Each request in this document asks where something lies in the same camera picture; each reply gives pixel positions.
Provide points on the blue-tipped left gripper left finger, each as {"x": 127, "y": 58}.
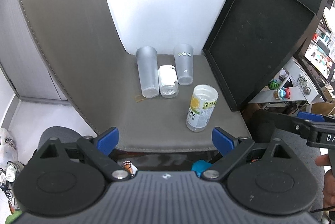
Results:
{"x": 96, "y": 153}

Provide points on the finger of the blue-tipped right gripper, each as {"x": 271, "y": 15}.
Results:
{"x": 310, "y": 116}

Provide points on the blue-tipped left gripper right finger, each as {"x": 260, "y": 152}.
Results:
{"x": 233, "y": 150}

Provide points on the white-labelled clear cup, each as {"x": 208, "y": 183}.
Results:
{"x": 168, "y": 81}

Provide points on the tall frosted plastic cup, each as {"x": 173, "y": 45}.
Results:
{"x": 148, "y": 71}

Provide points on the frosted cup with dots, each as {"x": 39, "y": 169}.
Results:
{"x": 183, "y": 56}

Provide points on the person's right hand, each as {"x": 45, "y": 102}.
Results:
{"x": 329, "y": 182}

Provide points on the grey round stool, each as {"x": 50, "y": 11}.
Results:
{"x": 64, "y": 134}

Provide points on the small toy figurines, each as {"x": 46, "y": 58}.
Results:
{"x": 280, "y": 93}

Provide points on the orange rubber band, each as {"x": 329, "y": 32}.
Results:
{"x": 140, "y": 98}

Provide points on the white plastic bag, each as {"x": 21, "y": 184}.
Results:
{"x": 8, "y": 148}

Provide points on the white sneakers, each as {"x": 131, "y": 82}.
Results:
{"x": 8, "y": 177}

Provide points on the black tray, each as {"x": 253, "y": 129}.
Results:
{"x": 251, "y": 41}

